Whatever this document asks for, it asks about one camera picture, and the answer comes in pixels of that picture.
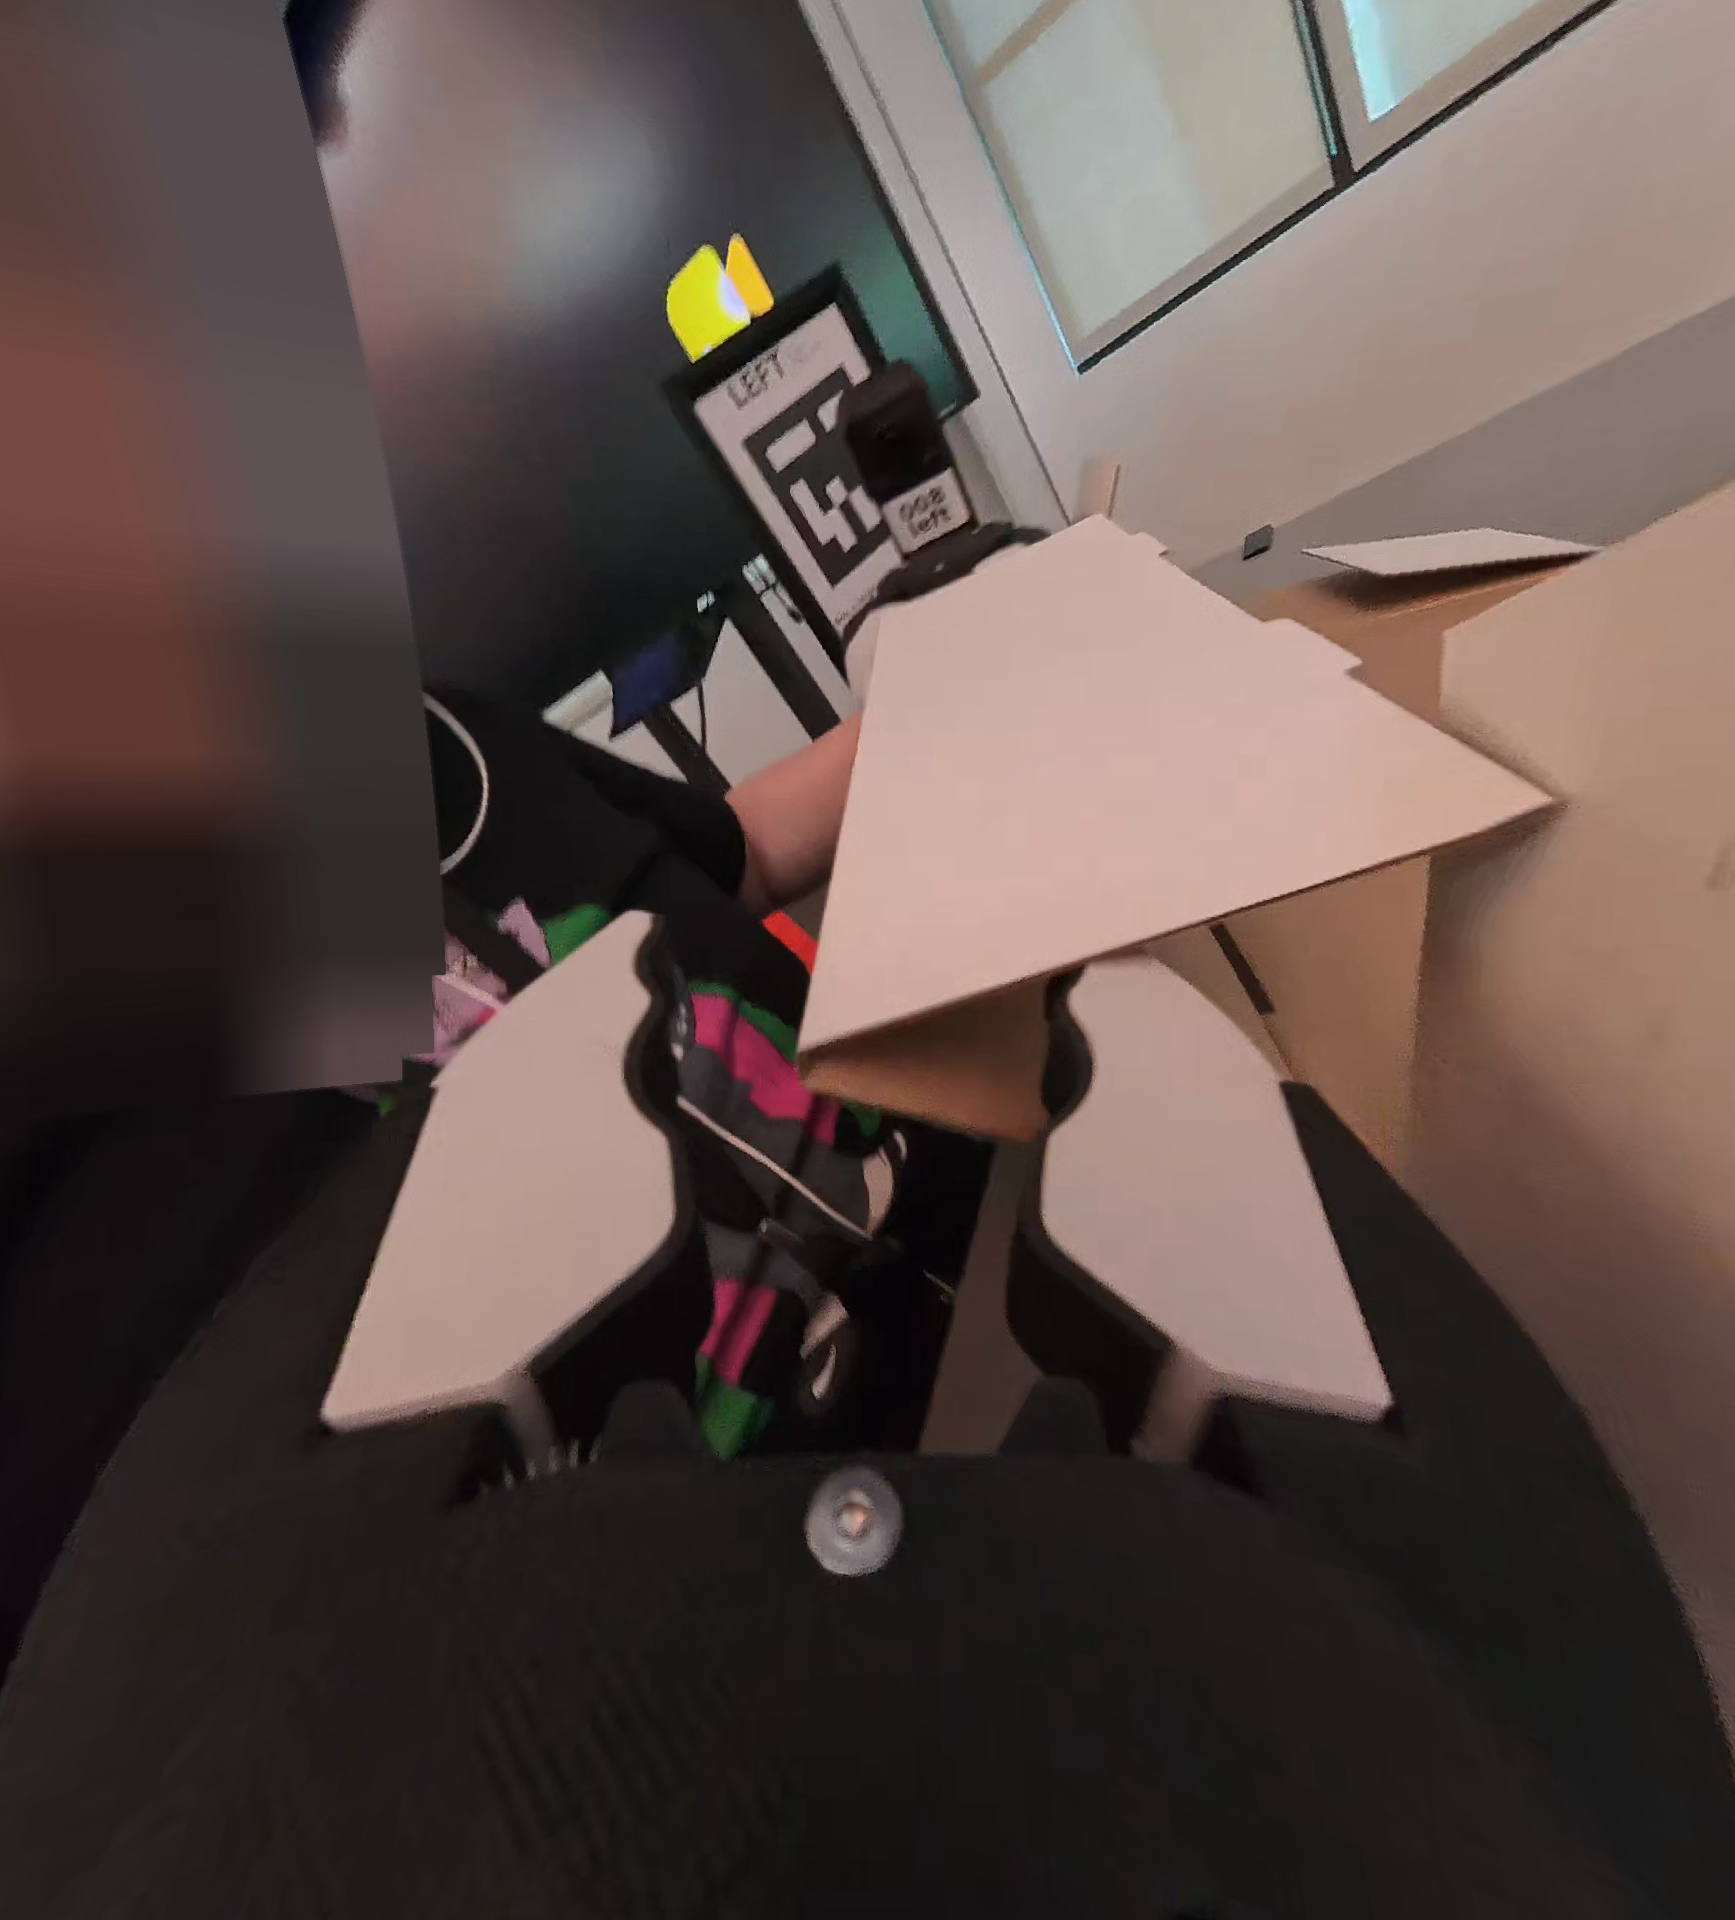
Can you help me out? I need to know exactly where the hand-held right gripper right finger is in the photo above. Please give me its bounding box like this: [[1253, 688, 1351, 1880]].
[[1006, 961, 1395, 1469]]

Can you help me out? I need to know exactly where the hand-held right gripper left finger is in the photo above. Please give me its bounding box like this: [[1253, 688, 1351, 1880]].
[[320, 911, 702, 1447]]

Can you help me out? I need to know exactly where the white and brown cardboard box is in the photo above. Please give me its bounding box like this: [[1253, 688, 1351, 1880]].
[[800, 435, 1735, 1920]]

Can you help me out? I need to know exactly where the person's left forearm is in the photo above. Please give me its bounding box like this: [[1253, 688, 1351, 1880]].
[[732, 716, 870, 912]]

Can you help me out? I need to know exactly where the black and white sign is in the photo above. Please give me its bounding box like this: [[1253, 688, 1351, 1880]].
[[662, 267, 948, 636]]

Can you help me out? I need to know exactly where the yellow green object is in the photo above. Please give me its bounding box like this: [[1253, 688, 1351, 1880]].
[[664, 233, 780, 362]]

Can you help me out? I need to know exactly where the large black screen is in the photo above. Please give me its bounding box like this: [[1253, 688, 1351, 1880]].
[[312, 0, 982, 730]]

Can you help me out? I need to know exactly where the window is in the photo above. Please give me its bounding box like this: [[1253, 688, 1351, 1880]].
[[928, 0, 1611, 372]]

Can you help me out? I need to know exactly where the thin white cord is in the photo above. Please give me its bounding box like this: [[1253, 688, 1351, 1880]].
[[436, 716, 498, 881]]

